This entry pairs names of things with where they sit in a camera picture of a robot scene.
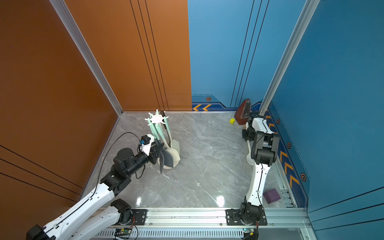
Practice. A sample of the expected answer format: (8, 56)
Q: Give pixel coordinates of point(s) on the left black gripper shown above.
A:
(154, 153)

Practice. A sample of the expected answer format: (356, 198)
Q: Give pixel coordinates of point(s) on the white utensil rack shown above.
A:
(157, 119)

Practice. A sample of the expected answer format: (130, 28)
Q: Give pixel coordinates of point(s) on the mint handle white spatula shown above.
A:
(174, 146)

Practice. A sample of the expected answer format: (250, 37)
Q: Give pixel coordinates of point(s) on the wooden handle white spatula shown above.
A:
(248, 157)

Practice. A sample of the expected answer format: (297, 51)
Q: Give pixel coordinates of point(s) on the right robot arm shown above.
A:
(263, 145)

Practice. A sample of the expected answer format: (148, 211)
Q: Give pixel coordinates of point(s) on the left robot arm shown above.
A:
(99, 210)

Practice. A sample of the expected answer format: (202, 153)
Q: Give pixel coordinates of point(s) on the left green circuit board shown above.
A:
(123, 233)

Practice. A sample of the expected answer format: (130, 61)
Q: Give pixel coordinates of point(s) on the green circuit board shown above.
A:
(250, 234)
(123, 233)

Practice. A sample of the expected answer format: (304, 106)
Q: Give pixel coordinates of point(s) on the dark red metronome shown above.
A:
(243, 112)

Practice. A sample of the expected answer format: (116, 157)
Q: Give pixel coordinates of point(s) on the right green circuit board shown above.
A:
(250, 234)

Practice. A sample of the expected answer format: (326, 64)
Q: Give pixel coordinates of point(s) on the purple flat block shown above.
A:
(272, 196)

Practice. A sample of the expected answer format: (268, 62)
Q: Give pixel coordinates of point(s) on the mint handle grey turner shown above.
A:
(158, 142)

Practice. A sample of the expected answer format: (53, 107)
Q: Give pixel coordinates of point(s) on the mint handle grey spatula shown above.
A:
(168, 158)

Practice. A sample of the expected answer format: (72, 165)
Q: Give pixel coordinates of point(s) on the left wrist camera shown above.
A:
(146, 144)

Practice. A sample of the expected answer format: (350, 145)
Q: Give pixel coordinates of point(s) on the black handle metal utensil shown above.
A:
(163, 113)

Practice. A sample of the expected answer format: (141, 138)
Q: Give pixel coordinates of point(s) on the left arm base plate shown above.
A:
(132, 217)

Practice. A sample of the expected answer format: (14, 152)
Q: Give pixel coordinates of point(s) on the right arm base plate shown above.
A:
(235, 218)

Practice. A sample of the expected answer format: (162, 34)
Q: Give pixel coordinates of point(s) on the aluminium front rail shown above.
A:
(291, 218)

